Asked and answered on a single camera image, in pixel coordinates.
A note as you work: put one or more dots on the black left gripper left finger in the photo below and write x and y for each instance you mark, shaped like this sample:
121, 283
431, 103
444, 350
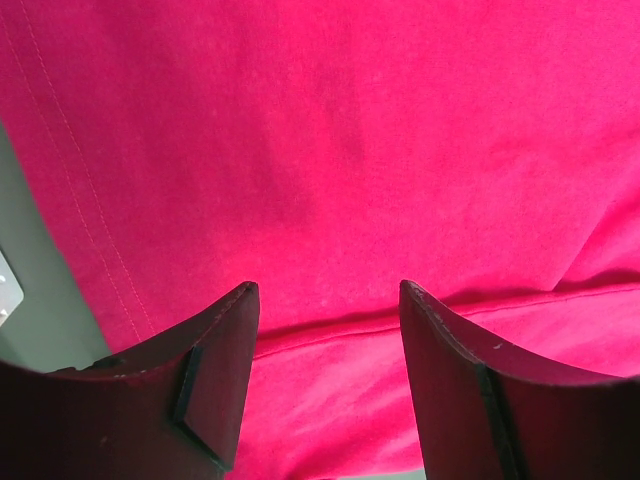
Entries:
170, 407

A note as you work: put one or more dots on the white file organizer rack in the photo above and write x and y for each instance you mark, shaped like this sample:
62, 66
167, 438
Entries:
11, 291

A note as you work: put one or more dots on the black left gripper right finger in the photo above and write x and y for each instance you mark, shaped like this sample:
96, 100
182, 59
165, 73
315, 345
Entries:
486, 408

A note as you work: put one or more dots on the pink t shirt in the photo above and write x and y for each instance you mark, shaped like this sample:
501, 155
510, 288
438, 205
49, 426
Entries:
328, 150

